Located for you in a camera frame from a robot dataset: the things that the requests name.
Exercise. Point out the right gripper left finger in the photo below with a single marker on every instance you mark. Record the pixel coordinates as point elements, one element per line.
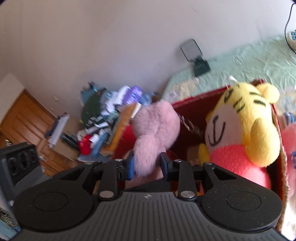
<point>108,175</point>

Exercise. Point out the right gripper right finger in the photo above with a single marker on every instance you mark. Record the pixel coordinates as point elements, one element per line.
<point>186,175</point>

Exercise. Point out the pink plush bear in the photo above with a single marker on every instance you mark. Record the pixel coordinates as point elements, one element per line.
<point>156,128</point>

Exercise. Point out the yellow tiger plush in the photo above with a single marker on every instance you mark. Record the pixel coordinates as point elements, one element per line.
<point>240,135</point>

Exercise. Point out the red cardboard box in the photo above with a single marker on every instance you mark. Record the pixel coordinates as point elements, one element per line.
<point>240,134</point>

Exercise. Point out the yellow book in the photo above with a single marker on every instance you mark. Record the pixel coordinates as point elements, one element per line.
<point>126,111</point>

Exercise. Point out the purple tissue pack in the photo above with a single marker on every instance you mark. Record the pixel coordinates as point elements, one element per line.
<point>132,95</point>

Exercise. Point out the blue pencil pouch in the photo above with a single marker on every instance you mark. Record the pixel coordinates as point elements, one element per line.
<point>88,92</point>

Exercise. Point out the phone stand with mirror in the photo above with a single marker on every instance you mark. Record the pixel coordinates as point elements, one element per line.
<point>193,54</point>

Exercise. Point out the cartoon print bed sheet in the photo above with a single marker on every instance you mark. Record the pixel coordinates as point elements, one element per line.
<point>270,60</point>

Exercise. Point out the white power strip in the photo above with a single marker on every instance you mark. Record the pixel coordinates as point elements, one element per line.
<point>291,38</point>

